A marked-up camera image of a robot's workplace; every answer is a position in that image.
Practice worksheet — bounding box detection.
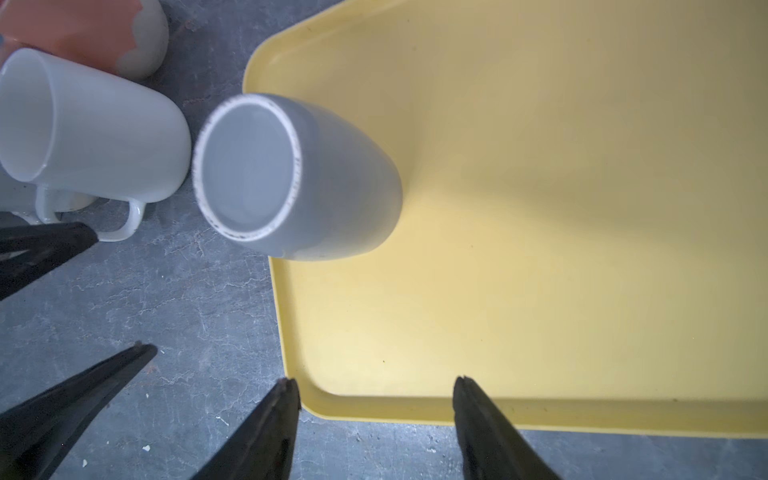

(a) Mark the yellow plastic tray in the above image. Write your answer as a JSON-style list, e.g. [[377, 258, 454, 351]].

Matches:
[[243, 1, 767, 438]]

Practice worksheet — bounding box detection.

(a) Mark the peach mug cream base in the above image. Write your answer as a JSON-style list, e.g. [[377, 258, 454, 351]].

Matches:
[[1, 0, 169, 80]]

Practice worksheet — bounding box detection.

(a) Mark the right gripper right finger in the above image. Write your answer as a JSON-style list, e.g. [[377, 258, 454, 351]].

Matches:
[[452, 376, 558, 479]]

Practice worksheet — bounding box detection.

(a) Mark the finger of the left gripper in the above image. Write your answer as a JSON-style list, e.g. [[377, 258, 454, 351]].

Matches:
[[1, 342, 158, 479], [1, 222, 99, 300]]

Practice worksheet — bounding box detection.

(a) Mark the grey mug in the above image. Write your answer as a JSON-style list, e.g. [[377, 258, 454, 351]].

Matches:
[[191, 94, 404, 262]]

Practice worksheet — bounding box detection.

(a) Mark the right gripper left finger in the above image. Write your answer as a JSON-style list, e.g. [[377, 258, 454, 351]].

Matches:
[[195, 378, 301, 479]]

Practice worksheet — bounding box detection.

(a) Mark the white mug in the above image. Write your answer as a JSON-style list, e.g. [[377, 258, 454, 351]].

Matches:
[[1, 48, 192, 242]]

